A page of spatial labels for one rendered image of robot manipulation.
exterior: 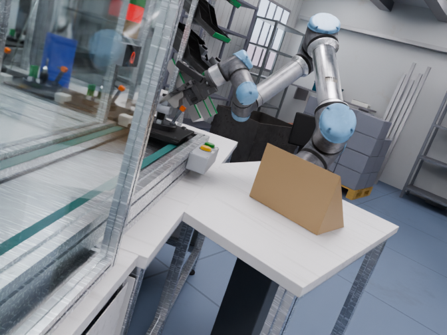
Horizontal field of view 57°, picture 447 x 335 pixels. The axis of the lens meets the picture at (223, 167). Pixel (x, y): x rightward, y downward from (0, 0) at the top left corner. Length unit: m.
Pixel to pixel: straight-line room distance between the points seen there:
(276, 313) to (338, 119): 0.64
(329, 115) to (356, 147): 4.21
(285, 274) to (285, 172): 0.45
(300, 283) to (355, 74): 7.13
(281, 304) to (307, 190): 0.42
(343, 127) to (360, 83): 6.59
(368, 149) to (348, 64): 2.87
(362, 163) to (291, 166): 4.21
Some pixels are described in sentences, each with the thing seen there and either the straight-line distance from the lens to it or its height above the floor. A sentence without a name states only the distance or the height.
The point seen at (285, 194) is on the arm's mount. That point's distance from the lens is 1.38.
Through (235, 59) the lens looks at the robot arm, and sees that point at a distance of 1.49.
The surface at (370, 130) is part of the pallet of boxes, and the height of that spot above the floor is 0.93.
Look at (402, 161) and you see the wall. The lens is 7.67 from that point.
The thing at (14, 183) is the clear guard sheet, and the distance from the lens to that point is 0.44.
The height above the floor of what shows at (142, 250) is 0.86.
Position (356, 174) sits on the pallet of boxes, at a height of 0.34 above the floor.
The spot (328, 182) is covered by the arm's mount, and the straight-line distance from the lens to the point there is 1.30.
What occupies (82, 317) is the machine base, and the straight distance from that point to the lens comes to 0.72.
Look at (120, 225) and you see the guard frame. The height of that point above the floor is 0.96.
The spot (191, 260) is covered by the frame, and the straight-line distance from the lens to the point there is 2.36.
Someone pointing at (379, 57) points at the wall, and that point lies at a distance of 7.93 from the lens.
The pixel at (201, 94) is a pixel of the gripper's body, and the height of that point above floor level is 1.14.
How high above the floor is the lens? 1.31
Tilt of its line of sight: 15 degrees down
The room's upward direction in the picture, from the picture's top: 18 degrees clockwise
